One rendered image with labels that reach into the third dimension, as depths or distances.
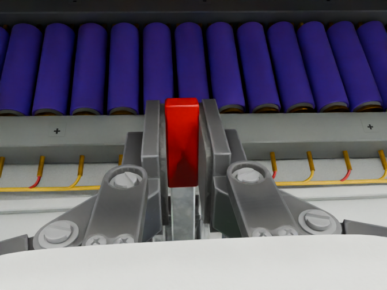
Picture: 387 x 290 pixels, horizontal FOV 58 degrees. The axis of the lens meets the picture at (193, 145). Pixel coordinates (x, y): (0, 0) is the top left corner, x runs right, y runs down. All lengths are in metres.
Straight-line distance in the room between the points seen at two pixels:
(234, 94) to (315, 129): 0.05
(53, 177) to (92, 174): 0.02
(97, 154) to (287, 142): 0.10
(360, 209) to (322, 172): 0.03
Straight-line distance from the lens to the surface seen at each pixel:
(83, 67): 0.22
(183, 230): 0.16
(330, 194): 0.20
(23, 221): 0.20
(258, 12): 0.24
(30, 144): 0.19
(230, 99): 0.20
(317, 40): 0.24
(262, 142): 0.18
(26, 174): 0.21
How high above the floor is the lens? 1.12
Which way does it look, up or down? 43 degrees down
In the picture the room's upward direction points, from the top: 2 degrees clockwise
